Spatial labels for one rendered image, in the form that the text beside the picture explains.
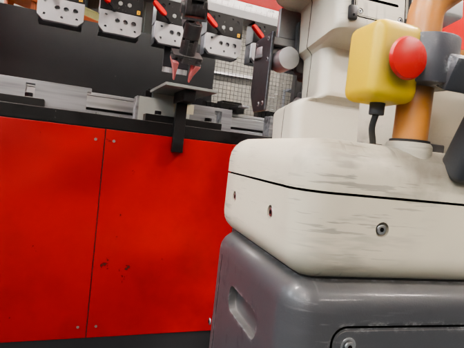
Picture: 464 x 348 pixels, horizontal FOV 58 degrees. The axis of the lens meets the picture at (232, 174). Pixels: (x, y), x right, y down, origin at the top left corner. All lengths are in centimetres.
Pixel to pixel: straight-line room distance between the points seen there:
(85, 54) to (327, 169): 190
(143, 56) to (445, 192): 192
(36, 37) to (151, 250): 114
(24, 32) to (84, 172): 90
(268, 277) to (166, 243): 118
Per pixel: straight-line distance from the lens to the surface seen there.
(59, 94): 162
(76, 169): 150
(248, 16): 183
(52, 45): 219
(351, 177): 37
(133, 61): 220
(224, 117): 173
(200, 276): 166
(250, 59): 181
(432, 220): 42
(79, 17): 166
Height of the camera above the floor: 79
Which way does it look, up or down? 3 degrees down
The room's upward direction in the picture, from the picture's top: 6 degrees clockwise
